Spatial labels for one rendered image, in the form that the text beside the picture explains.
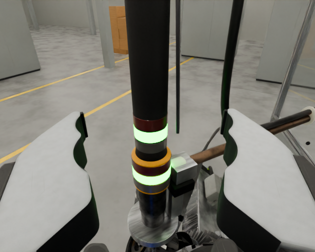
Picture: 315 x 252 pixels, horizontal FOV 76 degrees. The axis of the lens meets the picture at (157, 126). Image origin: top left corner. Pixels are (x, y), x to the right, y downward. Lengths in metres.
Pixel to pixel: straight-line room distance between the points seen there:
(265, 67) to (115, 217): 4.82
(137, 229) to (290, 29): 5.45
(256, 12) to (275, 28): 6.78
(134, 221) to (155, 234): 0.03
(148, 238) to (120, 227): 1.76
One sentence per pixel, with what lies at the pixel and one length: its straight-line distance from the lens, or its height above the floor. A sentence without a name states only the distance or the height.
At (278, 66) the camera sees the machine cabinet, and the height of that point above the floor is 0.41.
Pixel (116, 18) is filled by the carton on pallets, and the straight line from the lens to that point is 8.49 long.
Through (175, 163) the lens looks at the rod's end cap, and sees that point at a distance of 0.25.
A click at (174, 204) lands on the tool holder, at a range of 0.28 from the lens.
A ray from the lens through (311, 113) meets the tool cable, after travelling 0.43.
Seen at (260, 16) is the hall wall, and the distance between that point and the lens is 12.30.
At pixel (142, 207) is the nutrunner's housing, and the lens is 0.27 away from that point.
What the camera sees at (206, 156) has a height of 1.55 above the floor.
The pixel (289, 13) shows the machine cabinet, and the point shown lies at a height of 1.50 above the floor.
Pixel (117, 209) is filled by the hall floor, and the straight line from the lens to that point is 2.16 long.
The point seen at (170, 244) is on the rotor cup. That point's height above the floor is 1.24.
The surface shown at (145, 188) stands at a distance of 0.23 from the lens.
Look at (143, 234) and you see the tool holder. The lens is 0.29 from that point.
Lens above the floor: 1.72
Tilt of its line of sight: 32 degrees down
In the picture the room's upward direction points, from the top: straight up
